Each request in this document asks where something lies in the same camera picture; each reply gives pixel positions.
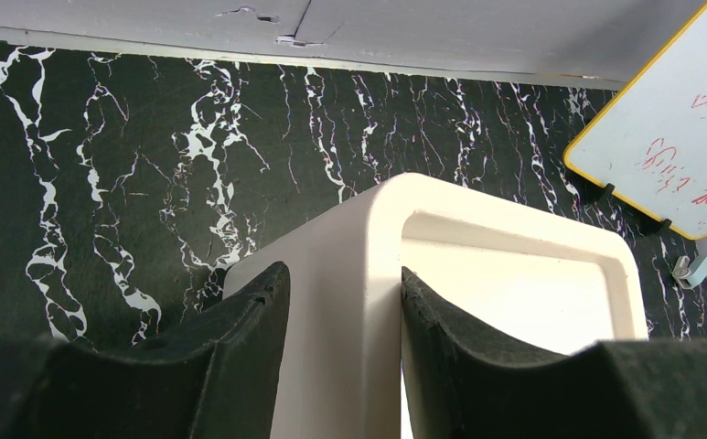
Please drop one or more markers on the whiteboard with yellow frame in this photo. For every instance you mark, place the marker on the whiteboard with yellow frame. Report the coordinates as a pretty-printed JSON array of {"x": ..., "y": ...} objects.
[{"x": 650, "y": 142}]

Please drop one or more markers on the white three-drawer organizer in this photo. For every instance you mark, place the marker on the white three-drawer organizer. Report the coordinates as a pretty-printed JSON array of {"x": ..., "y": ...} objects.
[{"x": 346, "y": 370}]

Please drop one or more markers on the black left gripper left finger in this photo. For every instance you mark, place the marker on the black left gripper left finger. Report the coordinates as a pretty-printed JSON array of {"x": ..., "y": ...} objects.
[{"x": 214, "y": 376}]

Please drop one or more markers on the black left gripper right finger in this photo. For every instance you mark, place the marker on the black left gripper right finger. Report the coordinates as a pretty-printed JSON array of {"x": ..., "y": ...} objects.
[{"x": 467, "y": 379}]

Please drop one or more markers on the light blue eraser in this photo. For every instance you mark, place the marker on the light blue eraser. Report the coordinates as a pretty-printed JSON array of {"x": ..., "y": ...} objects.
[{"x": 689, "y": 273}]

